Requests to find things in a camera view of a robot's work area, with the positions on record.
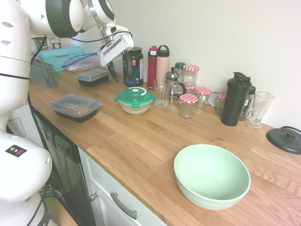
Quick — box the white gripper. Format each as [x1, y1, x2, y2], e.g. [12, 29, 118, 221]
[98, 30, 135, 83]

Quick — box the green round container lid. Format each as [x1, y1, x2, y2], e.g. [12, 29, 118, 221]
[113, 86, 157, 108]

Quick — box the black container clear lid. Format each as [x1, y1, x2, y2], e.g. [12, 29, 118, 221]
[75, 68, 111, 88]

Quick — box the clear cereal food container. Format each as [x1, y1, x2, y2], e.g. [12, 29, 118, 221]
[118, 98, 152, 116]

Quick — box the green lid glass jar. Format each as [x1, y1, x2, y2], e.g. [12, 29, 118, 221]
[174, 62, 187, 83]

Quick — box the black container with pasta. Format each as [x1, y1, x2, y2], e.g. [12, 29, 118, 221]
[48, 93, 103, 123]

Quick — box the tall checkered lid jar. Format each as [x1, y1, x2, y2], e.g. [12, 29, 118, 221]
[182, 65, 200, 88]

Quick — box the white round lid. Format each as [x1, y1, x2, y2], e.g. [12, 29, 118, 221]
[208, 91, 221, 108]

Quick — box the checkered lid spice jar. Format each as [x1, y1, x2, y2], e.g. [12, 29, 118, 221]
[216, 92, 227, 116]

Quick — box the black protein powder tub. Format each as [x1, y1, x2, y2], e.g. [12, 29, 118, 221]
[122, 47, 144, 88]

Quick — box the red water bottle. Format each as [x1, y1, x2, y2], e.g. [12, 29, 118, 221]
[147, 45, 159, 91]

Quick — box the clear zip bag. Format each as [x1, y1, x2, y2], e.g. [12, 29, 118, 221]
[61, 52, 101, 72]

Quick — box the pink water bottle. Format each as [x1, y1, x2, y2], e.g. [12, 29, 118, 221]
[156, 45, 171, 83]

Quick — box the clear drinking glass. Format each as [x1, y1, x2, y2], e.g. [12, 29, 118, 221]
[153, 78, 171, 108]

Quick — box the glass french press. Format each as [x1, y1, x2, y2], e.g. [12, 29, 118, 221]
[165, 67, 187, 104]

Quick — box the teal bread box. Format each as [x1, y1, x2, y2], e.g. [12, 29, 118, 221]
[38, 44, 85, 72]

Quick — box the brown small cup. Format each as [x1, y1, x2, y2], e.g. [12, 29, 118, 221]
[50, 37, 62, 49]

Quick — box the grey cutlery basket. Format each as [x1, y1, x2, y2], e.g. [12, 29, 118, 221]
[29, 58, 60, 89]

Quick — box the green yogurt cup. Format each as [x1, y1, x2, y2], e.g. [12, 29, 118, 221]
[31, 36, 49, 51]

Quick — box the black dishwasher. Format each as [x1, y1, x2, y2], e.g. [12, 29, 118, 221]
[30, 105, 97, 226]

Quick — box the black shaker bottle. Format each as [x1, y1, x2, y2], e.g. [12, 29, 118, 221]
[220, 72, 252, 127]

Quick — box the mint green bowl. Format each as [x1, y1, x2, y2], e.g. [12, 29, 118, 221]
[173, 144, 252, 210]

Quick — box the white kitchen cabinet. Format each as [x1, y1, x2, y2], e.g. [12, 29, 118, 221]
[77, 147, 168, 226]

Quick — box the tall glass mug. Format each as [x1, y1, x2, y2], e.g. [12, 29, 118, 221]
[245, 91, 275, 129]

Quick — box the black kettle base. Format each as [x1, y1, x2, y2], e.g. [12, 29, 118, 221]
[266, 126, 301, 155]

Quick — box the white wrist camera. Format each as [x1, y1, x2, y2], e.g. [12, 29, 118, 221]
[107, 24, 130, 36]

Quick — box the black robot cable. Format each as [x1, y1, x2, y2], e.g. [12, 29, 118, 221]
[30, 30, 134, 60]

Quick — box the metal cabinet handle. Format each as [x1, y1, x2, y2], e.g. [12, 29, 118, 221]
[110, 192, 138, 220]

